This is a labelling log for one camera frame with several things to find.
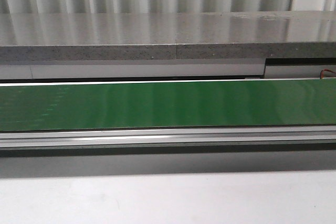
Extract white conveyor rear side panel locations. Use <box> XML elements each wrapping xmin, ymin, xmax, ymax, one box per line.
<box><xmin>1</xmin><ymin>58</ymin><xmax>335</xmax><ymax>80</ymax></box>

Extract grey stone counter slab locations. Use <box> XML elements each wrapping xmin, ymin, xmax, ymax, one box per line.
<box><xmin>1</xmin><ymin>11</ymin><xmax>335</xmax><ymax>62</ymax></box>

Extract green conveyor belt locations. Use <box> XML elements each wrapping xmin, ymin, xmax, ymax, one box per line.
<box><xmin>1</xmin><ymin>79</ymin><xmax>335</xmax><ymax>132</ymax></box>

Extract aluminium conveyor front rail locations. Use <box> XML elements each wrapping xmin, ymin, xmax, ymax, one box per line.
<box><xmin>1</xmin><ymin>125</ymin><xmax>335</xmax><ymax>147</ymax></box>

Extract red orange wire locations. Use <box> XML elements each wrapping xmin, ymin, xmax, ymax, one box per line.
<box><xmin>319</xmin><ymin>69</ymin><xmax>336</xmax><ymax>80</ymax></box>

